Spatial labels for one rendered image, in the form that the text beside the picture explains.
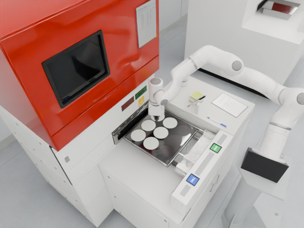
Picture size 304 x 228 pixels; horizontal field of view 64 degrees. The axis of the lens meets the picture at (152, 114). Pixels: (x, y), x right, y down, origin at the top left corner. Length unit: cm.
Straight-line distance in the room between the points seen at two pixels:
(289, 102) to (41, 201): 219
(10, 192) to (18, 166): 28
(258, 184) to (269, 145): 25
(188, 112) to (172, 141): 24
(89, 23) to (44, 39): 20
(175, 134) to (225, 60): 58
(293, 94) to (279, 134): 23
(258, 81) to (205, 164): 56
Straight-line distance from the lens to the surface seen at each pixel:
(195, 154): 158
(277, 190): 166
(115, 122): 155
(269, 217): 249
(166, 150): 155
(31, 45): 94
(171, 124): 169
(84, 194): 175
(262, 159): 153
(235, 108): 177
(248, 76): 150
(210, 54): 144
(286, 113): 154
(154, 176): 155
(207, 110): 172
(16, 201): 273
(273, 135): 155
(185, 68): 141
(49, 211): 255
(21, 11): 103
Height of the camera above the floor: 218
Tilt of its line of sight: 47 degrees down
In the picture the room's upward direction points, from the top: 2 degrees counter-clockwise
